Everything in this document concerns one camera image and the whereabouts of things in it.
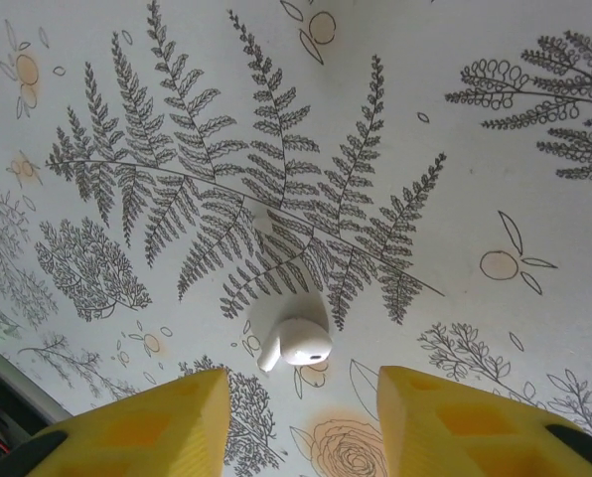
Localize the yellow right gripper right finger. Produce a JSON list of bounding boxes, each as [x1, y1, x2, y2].
[[376, 365, 592, 477]]

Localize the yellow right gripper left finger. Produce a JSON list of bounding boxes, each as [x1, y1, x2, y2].
[[0, 367, 231, 477]]

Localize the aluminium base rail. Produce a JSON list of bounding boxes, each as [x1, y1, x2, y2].
[[0, 340, 74, 433]]

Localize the white wireless earbud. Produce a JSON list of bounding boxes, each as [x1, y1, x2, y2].
[[255, 317, 335, 373]]

